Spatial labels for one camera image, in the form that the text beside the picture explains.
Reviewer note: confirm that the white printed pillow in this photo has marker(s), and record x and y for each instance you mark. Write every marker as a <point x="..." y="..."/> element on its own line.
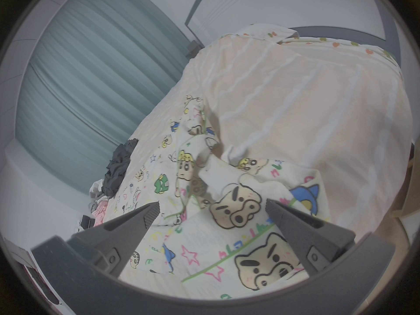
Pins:
<point x="328" y="43"/>

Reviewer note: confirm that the pink garment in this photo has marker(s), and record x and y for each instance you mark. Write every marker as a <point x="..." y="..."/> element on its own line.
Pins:
<point x="101" y="213"/>

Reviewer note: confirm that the bed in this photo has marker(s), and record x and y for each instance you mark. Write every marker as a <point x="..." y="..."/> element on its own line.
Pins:
<point x="295" y="93"/>

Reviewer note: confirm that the blue-green curtain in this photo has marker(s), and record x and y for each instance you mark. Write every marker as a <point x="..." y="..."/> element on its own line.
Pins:
<point x="98" y="77"/>

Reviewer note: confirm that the white printed pyjama garment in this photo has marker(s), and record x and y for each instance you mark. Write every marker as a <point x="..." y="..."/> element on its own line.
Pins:
<point x="229" y="241"/>

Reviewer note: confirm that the light grey garment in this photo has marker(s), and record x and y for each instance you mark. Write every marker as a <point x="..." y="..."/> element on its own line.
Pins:
<point x="93" y="205"/>

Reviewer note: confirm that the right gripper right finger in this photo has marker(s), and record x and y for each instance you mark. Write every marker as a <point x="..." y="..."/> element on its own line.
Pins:
<point x="302" y="235"/>

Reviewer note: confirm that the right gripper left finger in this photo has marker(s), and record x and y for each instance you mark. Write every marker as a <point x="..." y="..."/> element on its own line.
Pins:
<point x="131" y="235"/>

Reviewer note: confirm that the black garment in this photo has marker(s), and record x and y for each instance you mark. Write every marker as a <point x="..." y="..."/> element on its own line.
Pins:
<point x="118" y="169"/>

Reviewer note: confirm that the grey bedside table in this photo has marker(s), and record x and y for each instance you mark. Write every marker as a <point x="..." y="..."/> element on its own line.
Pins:
<point x="193" y="48"/>

